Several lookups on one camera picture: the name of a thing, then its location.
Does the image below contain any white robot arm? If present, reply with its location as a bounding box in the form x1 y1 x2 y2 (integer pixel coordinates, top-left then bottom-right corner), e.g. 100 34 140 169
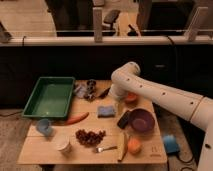
109 62 213 171

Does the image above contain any green plastic tray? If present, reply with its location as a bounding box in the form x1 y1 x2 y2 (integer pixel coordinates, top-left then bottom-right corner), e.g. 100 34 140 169
22 77 75 120

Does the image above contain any orange bowl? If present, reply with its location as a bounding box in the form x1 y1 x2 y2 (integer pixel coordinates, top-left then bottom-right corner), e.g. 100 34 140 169
124 92 138 103

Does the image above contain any purple bowl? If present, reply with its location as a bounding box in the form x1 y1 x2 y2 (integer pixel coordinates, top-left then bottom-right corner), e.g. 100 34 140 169
128 108 155 133

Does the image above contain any wooden table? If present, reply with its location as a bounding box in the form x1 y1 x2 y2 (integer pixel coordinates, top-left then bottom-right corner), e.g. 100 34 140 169
16 79 168 166

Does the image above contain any yellow banana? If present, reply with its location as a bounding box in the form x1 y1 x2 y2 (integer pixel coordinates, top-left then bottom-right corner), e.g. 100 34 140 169
117 132 127 162

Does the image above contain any orange fruit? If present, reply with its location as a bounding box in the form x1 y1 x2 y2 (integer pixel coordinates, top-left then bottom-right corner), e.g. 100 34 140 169
127 137 142 154

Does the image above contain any bunch of dark grapes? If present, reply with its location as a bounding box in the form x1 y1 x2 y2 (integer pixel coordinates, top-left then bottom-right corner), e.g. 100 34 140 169
75 129 106 146

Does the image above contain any orange carrot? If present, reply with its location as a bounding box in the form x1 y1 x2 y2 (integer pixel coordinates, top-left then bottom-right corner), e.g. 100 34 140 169
66 112 89 125

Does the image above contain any metal spoon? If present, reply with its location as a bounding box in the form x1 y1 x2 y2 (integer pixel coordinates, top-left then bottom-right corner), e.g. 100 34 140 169
92 146 117 153

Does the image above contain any white paper cup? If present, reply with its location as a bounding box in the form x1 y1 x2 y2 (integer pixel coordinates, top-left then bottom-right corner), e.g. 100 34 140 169
52 134 71 153

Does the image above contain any light blue cup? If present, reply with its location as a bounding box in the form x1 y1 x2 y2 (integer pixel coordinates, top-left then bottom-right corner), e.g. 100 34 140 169
36 119 53 136

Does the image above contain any black office chair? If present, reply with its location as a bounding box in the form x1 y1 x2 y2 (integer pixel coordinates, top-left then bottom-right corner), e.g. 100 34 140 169
103 9 120 29

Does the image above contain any white horizontal rail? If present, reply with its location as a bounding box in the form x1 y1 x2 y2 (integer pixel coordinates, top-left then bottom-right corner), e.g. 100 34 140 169
0 36 213 47

